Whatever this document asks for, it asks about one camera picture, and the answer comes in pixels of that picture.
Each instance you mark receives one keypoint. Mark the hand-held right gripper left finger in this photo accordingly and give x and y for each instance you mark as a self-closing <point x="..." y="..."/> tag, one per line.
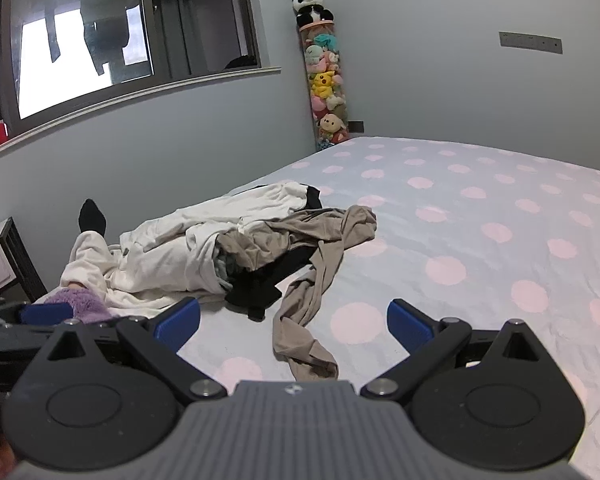
<point x="177" y="324"/>

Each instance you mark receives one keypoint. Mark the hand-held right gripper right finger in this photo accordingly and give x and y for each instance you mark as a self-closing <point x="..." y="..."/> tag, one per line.
<point x="409" y="327"/>

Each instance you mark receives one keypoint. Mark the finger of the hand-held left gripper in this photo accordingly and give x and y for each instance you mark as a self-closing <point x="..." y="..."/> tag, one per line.
<point x="45" y="314"/>

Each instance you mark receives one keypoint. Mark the hanging dark clothes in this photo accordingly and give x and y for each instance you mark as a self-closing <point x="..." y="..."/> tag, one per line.
<point x="107" y="35"/>

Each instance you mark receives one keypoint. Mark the purple fluffy cloth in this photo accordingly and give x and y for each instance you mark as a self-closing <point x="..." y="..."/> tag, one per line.
<point x="82" y="305"/>

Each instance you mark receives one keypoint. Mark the cream fleece pants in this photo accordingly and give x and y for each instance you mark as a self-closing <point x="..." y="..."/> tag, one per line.
<point x="87" y="265"/>

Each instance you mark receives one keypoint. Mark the grey garment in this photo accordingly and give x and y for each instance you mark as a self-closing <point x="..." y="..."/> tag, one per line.
<point x="225" y="267"/>

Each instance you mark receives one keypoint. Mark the bed with polka-dot sheet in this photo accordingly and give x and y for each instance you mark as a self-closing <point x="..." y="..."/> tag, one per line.
<point x="455" y="260"/>

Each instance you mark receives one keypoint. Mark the black garment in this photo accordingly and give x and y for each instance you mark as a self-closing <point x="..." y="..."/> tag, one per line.
<point x="260" y="290"/>

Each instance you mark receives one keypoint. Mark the black sock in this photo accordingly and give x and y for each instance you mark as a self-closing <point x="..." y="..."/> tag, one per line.
<point x="91" y="217"/>

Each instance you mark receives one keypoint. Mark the beige long-sleeve garment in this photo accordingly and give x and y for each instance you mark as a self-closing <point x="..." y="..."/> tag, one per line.
<point x="300" y="305"/>

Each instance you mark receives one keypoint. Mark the cream white garment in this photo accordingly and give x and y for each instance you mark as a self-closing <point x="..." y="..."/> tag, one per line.
<point x="265" y="202"/>

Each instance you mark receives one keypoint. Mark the small black cloth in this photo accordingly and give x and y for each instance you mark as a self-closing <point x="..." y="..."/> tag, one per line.
<point x="312" y="197"/>

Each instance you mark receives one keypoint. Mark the clear tube of plush toys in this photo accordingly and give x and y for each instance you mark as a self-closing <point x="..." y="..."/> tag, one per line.
<point x="325" y="85"/>

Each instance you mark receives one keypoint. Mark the dark framed window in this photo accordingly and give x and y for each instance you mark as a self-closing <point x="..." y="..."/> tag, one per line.
<point x="190" y="20"/>

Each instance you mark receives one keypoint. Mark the panda plush toy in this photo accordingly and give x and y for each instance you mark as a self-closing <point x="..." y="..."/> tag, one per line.
<point x="310" y="7"/>

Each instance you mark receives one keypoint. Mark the small dark wall socket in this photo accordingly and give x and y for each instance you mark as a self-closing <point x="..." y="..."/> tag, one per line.
<point x="356" y="126"/>

